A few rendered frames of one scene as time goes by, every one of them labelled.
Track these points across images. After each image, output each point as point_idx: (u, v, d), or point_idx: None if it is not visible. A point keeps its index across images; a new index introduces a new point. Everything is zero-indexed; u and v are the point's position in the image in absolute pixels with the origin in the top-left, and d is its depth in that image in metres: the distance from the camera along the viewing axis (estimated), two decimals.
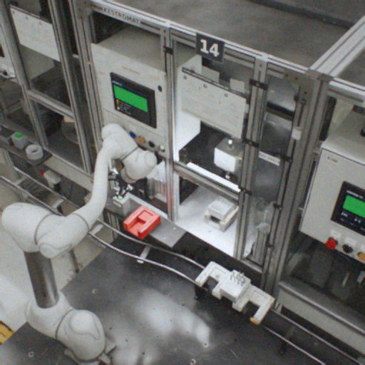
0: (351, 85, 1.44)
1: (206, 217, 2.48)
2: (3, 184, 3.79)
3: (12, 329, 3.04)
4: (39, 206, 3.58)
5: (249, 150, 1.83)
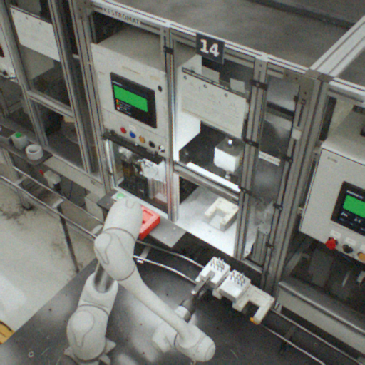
0: (351, 85, 1.44)
1: (206, 217, 2.48)
2: (3, 184, 3.79)
3: (12, 329, 3.04)
4: (39, 206, 3.58)
5: (249, 150, 1.83)
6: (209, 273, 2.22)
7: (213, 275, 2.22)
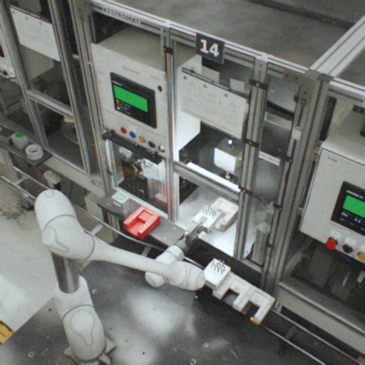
0: (351, 85, 1.44)
1: None
2: (3, 184, 3.79)
3: (12, 329, 3.04)
4: None
5: (249, 150, 1.83)
6: (202, 218, 2.31)
7: (205, 219, 2.31)
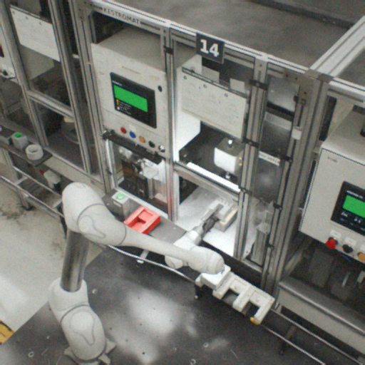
0: (351, 85, 1.44)
1: None
2: (3, 184, 3.79)
3: (12, 329, 3.04)
4: (39, 206, 3.58)
5: (249, 150, 1.83)
6: (218, 205, 2.42)
7: (222, 207, 2.41)
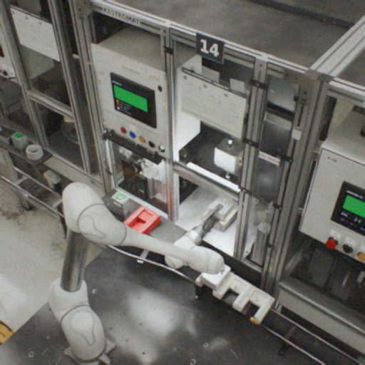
0: (351, 85, 1.44)
1: None
2: (3, 184, 3.79)
3: (12, 329, 3.04)
4: (39, 206, 3.58)
5: (249, 150, 1.83)
6: (218, 205, 2.42)
7: (222, 207, 2.41)
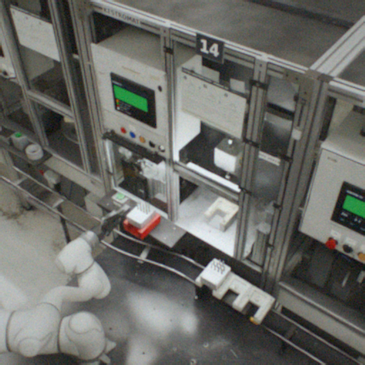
0: (351, 85, 1.44)
1: (206, 217, 2.48)
2: (3, 184, 3.79)
3: None
4: (39, 206, 3.58)
5: (249, 150, 1.83)
6: (124, 207, 2.27)
7: (127, 209, 2.26)
